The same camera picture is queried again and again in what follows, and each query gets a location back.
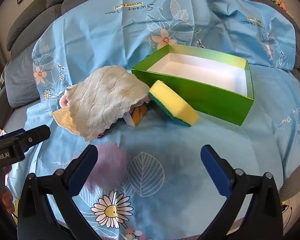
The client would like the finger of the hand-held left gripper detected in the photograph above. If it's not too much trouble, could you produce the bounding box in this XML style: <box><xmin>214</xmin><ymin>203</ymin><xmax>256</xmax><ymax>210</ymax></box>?
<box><xmin>14</xmin><ymin>125</ymin><xmax>51</xmax><ymax>153</ymax></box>

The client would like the burger print tissue packet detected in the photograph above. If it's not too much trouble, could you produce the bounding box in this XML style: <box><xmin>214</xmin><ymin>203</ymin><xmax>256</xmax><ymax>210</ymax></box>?
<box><xmin>125</xmin><ymin>104</ymin><xmax>148</xmax><ymax>127</ymax></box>

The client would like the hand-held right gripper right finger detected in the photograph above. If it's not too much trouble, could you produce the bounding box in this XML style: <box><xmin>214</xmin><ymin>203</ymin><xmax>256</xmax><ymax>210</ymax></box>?
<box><xmin>200</xmin><ymin>144</ymin><xmax>284</xmax><ymax>240</ymax></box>

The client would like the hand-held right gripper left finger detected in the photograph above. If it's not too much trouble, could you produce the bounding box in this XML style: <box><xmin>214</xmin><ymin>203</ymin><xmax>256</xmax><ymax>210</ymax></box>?
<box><xmin>17</xmin><ymin>144</ymin><xmax>98</xmax><ymax>240</ymax></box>

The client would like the yellow and green sponge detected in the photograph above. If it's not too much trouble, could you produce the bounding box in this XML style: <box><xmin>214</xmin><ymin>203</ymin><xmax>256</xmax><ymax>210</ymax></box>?
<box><xmin>148</xmin><ymin>80</ymin><xmax>200</xmax><ymax>127</ymax></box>

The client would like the light blue floral bedsheet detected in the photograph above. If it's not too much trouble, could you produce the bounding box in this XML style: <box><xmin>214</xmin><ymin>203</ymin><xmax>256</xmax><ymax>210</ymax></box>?
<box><xmin>25</xmin><ymin>0</ymin><xmax>300</xmax><ymax>240</ymax></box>

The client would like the person's left hand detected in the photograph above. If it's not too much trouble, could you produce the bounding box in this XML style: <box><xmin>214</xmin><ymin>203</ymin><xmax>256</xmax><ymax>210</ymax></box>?
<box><xmin>1</xmin><ymin>165</ymin><xmax>16</xmax><ymax>213</ymax></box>

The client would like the green cardboard box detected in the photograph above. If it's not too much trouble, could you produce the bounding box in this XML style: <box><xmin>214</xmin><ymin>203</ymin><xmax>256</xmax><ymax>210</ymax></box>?
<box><xmin>131</xmin><ymin>44</ymin><xmax>255</xmax><ymax>126</ymax></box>

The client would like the cream quilted towel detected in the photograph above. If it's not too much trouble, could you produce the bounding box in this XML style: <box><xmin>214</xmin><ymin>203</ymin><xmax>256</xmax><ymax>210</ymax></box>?
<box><xmin>65</xmin><ymin>65</ymin><xmax>150</xmax><ymax>143</ymax></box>

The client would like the pale yellow cloth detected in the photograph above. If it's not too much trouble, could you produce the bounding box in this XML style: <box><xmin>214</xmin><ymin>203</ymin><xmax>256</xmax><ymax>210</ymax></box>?
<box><xmin>51</xmin><ymin>107</ymin><xmax>81</xmax><ymax>135</ymax></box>

